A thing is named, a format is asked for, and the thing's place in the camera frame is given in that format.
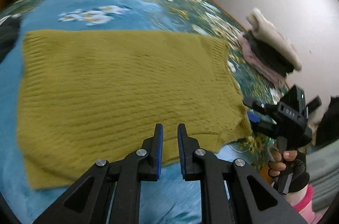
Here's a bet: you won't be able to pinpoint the right hand in black glove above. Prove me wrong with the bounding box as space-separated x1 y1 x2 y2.
268 144 310 195

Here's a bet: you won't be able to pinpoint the black and white garment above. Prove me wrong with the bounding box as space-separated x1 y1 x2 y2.
0 14 21 63

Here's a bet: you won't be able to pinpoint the pink folded garment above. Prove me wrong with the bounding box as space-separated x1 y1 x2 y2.
237 34 286 88

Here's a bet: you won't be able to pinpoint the black folded garment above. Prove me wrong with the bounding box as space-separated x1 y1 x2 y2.
244 31 294 77

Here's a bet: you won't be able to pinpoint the blue floral bed blanket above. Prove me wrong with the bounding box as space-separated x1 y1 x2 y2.
1 0 288 223

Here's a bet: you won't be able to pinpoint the pink sleeved right forearm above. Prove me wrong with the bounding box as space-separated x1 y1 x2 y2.
286 184 322 224

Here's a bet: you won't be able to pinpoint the cream fleece folded garment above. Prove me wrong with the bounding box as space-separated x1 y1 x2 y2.
246 8 302 71

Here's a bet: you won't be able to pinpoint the olive green knitted sweater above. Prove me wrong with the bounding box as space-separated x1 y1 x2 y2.
17 30 251 189

